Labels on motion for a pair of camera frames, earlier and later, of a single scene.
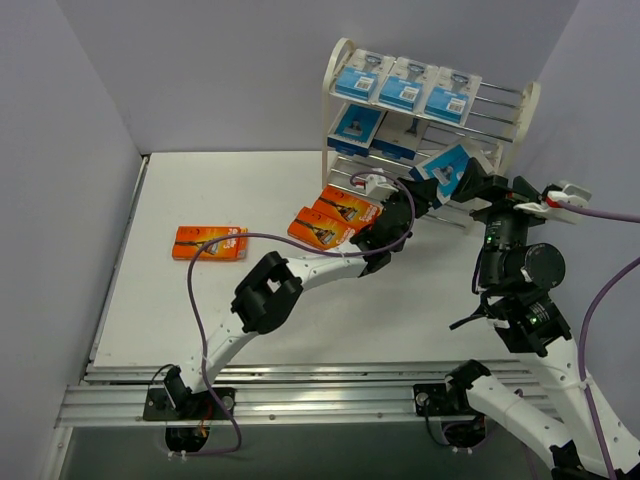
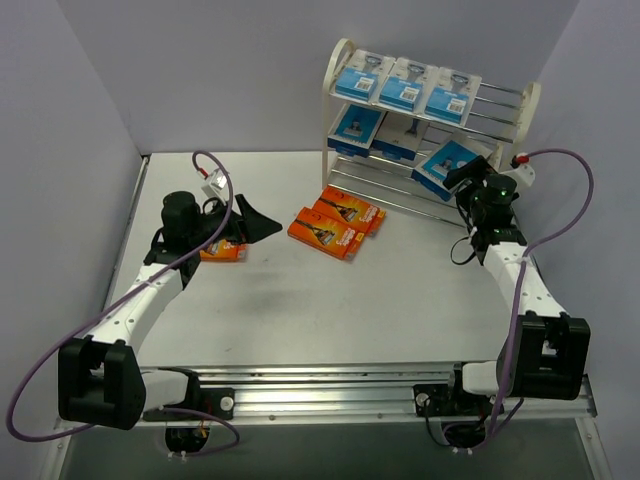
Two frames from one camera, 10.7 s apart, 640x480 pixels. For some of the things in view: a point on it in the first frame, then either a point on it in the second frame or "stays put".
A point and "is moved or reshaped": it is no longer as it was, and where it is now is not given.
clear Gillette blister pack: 407,83 stays put
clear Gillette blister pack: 364,74 stays put
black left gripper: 415,190 -> 238,220
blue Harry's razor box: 443,167 is moved or reshaped
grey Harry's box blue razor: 399,135 stays put
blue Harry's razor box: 353,129 stays put
